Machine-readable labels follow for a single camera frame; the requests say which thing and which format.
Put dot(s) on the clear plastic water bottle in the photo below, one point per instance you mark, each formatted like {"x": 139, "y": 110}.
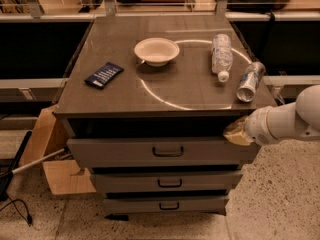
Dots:
{"x": 222, "y": 57}

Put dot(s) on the dark blue snack packet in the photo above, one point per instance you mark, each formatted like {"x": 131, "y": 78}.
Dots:
{"x": 105, "y": 74}

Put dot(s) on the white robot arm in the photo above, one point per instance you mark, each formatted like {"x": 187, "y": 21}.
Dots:
{"x": 299, "y": 120}

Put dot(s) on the grey drawer cabinet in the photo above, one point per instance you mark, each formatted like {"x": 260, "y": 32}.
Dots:
{"x": 182, "y": 99}

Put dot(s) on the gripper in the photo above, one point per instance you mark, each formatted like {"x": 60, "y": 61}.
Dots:
{"x": 256, "y": 127}

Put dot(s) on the white bowl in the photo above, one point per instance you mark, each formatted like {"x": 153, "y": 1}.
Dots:
{"x": 156, "y": 52}

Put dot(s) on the cardboard box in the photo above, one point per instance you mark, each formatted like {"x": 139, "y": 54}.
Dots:
{"x": 48, "y": 136}

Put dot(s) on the silver drink can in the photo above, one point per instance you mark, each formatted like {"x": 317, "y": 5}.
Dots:
{"x": 250, "y": 81}

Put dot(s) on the grey middle drawer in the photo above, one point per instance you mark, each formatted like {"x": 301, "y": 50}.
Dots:
{"x": 160, "y": 182}

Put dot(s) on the grey top drawer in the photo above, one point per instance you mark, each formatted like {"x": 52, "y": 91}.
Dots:
{"x": 157, "y": 152}

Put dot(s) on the grey drawer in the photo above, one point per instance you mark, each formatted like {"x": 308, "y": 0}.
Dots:
{"x": 160, "y": 182}
{"x": 215, "y": 204}
{"x": 157, "y": 152}

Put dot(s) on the white and black stick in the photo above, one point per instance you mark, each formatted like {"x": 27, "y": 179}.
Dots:
{"x": 31, "y": 164}

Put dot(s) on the grey bottom drawer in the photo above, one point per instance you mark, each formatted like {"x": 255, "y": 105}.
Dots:
{"x": 215, "y": 204}

